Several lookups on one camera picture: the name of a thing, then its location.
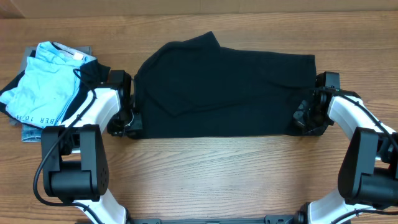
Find black t-shirt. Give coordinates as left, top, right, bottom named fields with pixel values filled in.
left=135, top=32, right=316, bottom=139

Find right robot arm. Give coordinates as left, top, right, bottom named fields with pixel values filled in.
left=288, top=72, right=397, bottom=223

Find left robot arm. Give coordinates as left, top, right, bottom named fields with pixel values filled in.
left=33, top=70, right=142, bottom=224

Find black folded garment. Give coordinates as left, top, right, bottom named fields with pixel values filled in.
left=1, top=49, right=110, bottom=128

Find grey folded garment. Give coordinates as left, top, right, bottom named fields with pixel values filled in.
left=8, top=46, right=93, bottom=127

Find light blue folded t-shirt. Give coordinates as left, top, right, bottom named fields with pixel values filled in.
left=0, top=41, right=99, bottom=129

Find folded blue jeans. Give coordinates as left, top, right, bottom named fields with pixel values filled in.
left=21, top=124, right=42, bottom=142

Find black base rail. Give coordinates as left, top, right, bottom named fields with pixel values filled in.
left=126, top=212, right=308, bottom=224

